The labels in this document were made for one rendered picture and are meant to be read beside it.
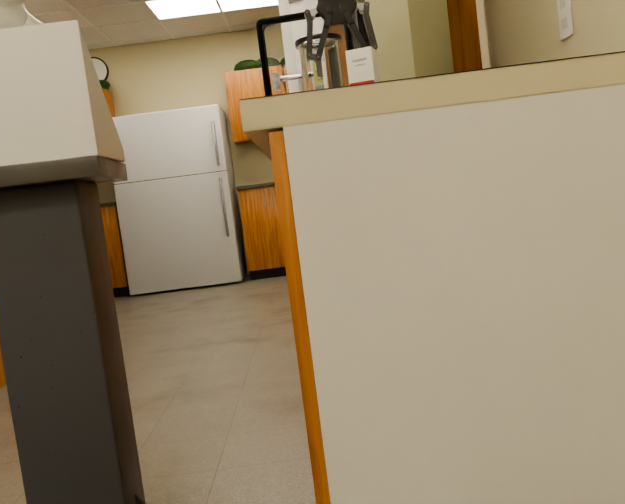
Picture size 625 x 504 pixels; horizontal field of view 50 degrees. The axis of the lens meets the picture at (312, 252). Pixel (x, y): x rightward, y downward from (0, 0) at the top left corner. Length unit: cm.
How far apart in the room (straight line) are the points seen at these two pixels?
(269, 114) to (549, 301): 42
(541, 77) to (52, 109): 92
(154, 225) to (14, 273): 548
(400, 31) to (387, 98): 110
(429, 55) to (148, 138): 518
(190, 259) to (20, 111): 552
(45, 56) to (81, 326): 54
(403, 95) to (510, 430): 45
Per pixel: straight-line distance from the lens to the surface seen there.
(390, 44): 193
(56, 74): 143
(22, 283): 148
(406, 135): 85
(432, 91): 86
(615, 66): 93
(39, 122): 143
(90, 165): 137
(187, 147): 687
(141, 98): 771
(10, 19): 164
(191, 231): 686
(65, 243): 145
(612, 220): 92
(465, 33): 237
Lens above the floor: 82
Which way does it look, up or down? 5 degrees down
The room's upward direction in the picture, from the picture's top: 7 degrees counter-clockwise
